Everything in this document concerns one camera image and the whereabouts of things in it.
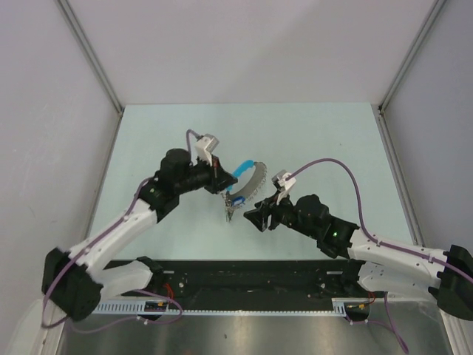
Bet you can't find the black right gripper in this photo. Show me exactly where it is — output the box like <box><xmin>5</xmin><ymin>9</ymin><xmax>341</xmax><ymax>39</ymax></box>
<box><xmin>244</xmin><ymin>189</ymin><xmax>319</xmax><ymax>240</ymax></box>

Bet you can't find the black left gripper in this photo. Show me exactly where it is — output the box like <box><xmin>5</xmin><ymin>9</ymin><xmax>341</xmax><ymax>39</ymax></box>
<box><xmin>175</xmin><ymin>153</ymin><xmax>237</xmax><ymax>195</ymax></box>

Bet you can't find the blue key tag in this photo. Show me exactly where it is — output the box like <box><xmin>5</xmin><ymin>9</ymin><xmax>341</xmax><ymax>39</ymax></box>
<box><xmin>231</xmin><ymin>196</ymin><xmax>245</xmax><ymax>206</ymax></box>

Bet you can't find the small split rings bunch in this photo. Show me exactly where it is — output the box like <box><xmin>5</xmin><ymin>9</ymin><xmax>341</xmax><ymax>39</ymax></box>
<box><xmin>221</xmin><ymin>192</ymin><xmax>241</xmax><ymax>223</ymax></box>

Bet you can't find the large metal keyring blue handle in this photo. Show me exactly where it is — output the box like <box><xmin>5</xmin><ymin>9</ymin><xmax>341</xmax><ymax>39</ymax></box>
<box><xmin>224</xmin><ymin>160</ymin><xmax>267</xmax><ymax>204</ymax></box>

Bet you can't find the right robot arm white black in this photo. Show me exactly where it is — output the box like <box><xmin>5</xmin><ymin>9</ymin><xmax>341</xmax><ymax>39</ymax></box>
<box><xmin>244</xmin><ymin>195</ymin><xmax>472</xmax><ymax>321</ymax></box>

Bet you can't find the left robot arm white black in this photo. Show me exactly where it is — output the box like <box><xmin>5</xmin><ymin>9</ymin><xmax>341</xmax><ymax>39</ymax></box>
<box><xmin>41</xmin><ymin>149</ymin><xmax>237</xmax><ymax>322</ymax></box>

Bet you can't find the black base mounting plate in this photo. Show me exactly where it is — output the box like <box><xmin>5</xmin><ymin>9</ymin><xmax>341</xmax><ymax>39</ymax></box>
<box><xmin>105</xmin><ymin>257</ymin><xmax>384</xmax><ymax>311</ymax></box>

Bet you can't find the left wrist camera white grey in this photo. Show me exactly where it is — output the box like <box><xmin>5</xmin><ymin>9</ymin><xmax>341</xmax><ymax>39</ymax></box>
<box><xmin>194</xmin><ymin>134</ymin><xmax>220</xmax><ymax>165</ymax></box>

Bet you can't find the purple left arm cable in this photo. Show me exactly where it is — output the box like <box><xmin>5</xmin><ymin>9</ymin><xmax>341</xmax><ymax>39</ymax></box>
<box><xmin>40</xmin><ymin>129</ymin><xmax>203</xmax><ymax>329</ymax></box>

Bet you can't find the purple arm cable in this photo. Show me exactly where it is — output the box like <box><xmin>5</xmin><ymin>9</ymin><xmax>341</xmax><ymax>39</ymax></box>
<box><xmin>40</xmin><ymin>129</ymin><xmax>203</xmax><ymax>329</ymax></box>
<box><xmin>284</xmin><ymin>158</ymin><xmax>473</xmax><ymax>352</ymax></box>

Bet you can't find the grey slotted cable duct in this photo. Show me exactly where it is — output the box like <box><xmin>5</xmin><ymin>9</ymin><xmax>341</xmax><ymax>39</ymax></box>
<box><xmin>92</xmin><ymin>300</ymin><xmax>347</xmax><ymax>317</ymax></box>

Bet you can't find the right aluminium frame post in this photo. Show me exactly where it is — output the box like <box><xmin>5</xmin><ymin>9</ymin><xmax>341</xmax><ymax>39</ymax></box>
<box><xmin>376</xmin><ymin>0</ymin><xmax>450</xmax><ymax>114</ymax></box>

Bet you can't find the aluminium frame post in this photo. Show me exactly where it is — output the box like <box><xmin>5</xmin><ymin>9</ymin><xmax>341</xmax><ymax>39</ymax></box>
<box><xmin>376</xmin><ymin>0</ymin><xmax>450</xmax><ymax>114</ymax></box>
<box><xmin>55</xmin><ymin>0</ymin><xmax>125</xmax><ymax>115</ymax></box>

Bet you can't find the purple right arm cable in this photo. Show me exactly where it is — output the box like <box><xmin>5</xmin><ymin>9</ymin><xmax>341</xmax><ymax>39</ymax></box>
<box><xmin>284</xmin><ymin>158</ymin><xmax>473</xmax><ymax>352</ymax></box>

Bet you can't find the left aluminium frame post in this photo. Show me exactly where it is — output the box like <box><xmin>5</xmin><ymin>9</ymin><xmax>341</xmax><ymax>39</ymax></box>
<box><xmin>55</xmin><ymin>0</ymin><xmax>125</xmax><ymax>115</ymax></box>

